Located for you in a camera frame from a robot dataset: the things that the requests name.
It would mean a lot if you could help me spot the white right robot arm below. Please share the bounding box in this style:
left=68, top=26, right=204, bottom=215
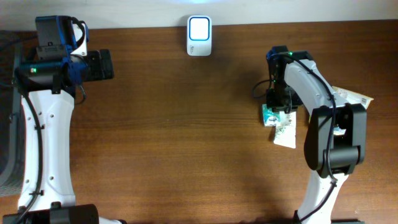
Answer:
left=266, top=45, right=367, bottom=223

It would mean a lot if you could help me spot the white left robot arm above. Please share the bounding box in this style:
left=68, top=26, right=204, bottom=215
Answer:
left=2, top=16, right=114, bottom=223

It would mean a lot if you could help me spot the white tube brown cap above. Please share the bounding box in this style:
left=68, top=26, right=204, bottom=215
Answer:
left=274, top=111, right=297, bottom=149

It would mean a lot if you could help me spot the grey plastic mesh basket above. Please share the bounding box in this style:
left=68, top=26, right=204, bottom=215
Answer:
left=1, top=30, right=25, bottom=197

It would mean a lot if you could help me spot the white barcode scanner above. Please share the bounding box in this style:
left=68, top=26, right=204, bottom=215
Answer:
left=187, top=15, right=212, bottom=57

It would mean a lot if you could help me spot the teal tissue pack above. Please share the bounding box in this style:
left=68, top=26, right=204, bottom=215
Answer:
left=262, top=104, right=280, bottom=127

